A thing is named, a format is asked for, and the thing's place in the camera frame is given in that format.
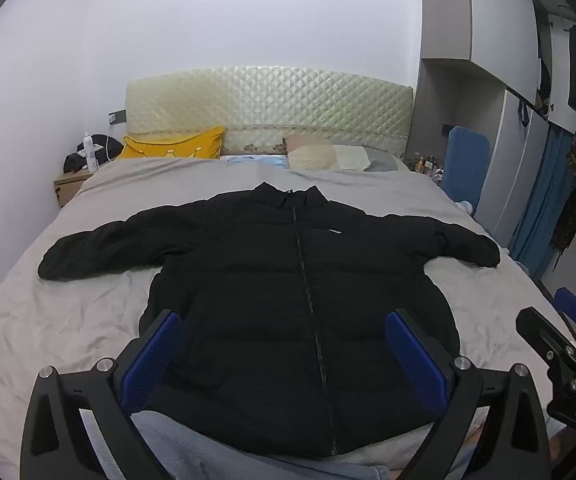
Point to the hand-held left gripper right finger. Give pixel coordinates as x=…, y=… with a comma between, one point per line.
x=415, y=360

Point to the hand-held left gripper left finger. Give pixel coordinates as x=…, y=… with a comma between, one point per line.
x=150, y=360

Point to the black puffer jacket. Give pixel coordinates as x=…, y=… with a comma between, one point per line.
x=268, y=285

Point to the bed with grey sheet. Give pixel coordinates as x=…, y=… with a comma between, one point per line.
x=93, y=310

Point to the blue curtain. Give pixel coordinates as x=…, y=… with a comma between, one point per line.
x=543, y=200

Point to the light blue jeans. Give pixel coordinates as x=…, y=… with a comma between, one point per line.
x=208, y=455

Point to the white blue soft toy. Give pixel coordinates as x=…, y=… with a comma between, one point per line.
x=464, y=207

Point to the blue padded board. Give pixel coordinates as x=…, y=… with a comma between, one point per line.
x=465, y=170

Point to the cluster of small bottles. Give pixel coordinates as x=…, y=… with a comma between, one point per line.
x=425, y=165

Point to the grey pillow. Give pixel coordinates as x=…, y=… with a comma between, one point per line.
x=385, y=160

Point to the cream pillow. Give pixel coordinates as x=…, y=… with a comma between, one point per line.
x=353, y=157

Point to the white bottle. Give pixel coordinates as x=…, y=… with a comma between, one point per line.
x=89, y=155

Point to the yellow pillow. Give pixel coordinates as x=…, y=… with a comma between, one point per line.
x=178, y=147

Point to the black bag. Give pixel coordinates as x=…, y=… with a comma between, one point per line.
x=108, y=147

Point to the blue printed cloth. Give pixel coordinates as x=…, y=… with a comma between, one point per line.
x=255, y=160

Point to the beige pillow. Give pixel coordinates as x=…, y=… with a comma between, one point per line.
x=310, y=157

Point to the white wardrobe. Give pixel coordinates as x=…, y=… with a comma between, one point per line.
x=493, y=35

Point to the cream quilted headboard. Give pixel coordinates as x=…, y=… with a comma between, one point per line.
x=268, y=100

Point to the wall switch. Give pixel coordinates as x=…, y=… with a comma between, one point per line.
x=117, y=117

